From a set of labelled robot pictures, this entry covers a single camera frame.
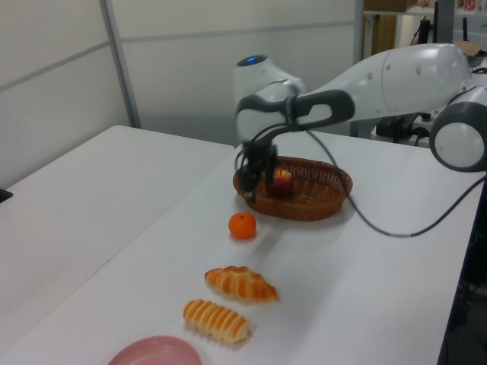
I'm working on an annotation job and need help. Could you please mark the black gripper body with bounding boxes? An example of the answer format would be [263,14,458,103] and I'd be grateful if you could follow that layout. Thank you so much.
[237,142,279,169]

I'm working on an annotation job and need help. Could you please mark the red toy apple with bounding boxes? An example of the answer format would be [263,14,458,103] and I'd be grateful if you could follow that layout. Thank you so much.
[266,167,294,198]

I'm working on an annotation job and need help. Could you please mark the toy orange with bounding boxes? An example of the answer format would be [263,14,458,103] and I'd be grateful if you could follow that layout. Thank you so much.
[228,211,257,241]

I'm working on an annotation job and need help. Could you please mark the braided toy bread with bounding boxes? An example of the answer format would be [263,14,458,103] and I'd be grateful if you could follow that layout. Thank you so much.
[204,265,279,303]

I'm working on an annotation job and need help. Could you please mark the striped toy bread roll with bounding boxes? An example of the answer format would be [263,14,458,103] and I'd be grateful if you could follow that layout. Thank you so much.
[183,299,252,345]

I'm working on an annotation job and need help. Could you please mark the brown woven basket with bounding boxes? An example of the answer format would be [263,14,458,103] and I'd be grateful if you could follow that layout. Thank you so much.
[232,155,354,222]

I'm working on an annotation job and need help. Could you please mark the pink plate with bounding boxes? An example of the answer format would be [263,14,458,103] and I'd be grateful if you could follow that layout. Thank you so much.
[107,335,205,365]

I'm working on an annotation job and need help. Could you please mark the black device behind table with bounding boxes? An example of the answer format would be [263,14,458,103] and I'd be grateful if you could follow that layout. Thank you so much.
[375,115,433,145]

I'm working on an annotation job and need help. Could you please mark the brown wooden board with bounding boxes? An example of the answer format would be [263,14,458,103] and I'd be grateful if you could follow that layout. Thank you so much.
[371,14,396,57]

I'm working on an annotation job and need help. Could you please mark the cardboard box on shelf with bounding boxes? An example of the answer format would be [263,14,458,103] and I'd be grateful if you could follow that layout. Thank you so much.
[364,0,415,11]

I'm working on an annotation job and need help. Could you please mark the white shelf board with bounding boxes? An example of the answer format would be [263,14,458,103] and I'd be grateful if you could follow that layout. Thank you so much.
[363,8,487,18]

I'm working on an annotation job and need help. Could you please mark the dark vertical column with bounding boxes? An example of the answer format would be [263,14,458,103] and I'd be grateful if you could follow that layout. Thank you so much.
[433,0,456,44]

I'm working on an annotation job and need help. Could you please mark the open brown cardboard box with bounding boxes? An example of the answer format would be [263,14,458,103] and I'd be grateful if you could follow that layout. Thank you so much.
[454,40,487,58]

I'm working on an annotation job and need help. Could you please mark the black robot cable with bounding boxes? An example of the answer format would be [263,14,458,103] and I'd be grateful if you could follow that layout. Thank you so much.
[243,121,487,238]

